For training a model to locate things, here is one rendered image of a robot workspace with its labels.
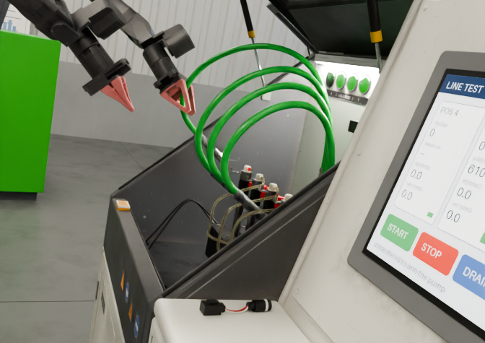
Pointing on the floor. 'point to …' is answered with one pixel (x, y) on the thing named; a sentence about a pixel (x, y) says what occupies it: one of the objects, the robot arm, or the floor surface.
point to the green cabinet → (26, 111)
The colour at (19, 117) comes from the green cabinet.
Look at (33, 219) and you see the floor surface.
